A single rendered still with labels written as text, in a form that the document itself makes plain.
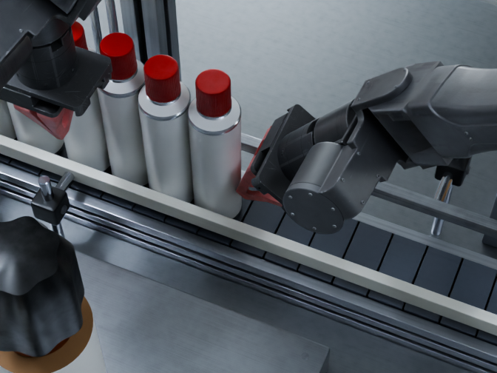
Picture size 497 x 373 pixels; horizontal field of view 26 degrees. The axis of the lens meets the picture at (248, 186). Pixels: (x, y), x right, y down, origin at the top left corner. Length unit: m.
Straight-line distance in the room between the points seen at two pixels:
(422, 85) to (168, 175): 0.33
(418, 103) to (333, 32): 0.54
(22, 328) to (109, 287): 0.32
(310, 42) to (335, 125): 0.43
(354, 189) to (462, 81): 0.13
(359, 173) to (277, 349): 0.24
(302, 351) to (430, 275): 0.16
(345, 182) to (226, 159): 0.19
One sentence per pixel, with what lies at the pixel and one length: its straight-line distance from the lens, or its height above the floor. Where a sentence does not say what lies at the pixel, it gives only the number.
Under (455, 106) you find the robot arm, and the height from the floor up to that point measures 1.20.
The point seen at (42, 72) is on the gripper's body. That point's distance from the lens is 0.96.
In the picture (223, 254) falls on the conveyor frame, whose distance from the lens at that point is 1.13.
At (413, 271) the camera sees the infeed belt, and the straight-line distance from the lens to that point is 1.13.
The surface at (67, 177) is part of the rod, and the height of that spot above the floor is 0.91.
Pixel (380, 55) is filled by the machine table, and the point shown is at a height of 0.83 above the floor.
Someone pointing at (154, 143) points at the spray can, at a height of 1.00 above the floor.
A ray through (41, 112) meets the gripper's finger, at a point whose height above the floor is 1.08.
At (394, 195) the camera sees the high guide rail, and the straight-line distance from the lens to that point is 1.08.
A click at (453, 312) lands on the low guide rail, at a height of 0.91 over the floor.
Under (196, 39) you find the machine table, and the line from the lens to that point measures 1.39.
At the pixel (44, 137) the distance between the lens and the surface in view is 1.19.
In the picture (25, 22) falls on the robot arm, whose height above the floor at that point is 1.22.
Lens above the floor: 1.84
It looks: 55 degrees down
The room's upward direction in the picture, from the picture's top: straight up
